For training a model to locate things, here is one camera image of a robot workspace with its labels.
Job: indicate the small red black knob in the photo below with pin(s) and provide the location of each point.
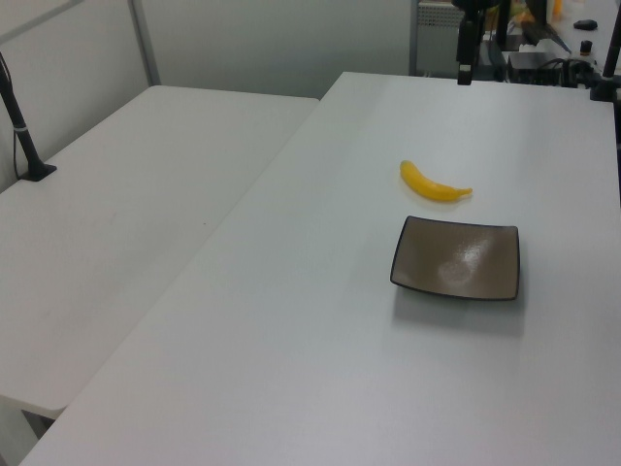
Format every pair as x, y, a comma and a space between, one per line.
586, 47

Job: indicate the black camera pole with clamp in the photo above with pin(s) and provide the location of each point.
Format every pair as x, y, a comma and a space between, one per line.
609, 63

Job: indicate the black camera pole, white band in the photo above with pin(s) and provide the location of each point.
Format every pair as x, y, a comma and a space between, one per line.
22, 141

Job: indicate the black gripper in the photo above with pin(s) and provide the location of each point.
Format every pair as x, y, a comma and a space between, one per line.
473, 9

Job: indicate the black electronics box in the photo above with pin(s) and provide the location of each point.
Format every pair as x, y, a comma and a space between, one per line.
533, 65

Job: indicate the black computer mouse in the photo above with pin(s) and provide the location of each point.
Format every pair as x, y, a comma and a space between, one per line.
585, 23

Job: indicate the yellow banana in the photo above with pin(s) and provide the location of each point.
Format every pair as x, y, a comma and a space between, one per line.
427, 188

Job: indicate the grey perforated metal panel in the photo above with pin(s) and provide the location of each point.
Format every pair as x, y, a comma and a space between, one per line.
436, 34

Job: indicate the square brown ceramic plate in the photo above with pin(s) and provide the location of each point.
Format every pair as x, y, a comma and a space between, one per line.
456, 257

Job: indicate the yellow background object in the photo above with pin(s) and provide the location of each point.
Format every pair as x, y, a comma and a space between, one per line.
523, 12

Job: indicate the white side table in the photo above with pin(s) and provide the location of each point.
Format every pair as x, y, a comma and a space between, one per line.
121, 218

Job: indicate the black upright frame post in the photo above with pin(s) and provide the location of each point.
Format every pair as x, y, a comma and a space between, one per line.
503, 24

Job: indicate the grey metal partition post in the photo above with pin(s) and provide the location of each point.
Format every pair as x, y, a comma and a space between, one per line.
145, 43

